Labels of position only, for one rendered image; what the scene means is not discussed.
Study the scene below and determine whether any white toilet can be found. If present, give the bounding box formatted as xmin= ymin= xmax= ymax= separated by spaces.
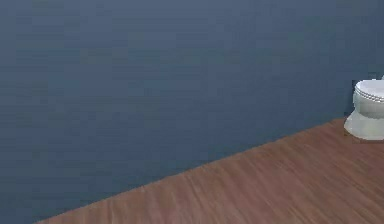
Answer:
xmin=343 ymin=75 xmax=384 ymax=141

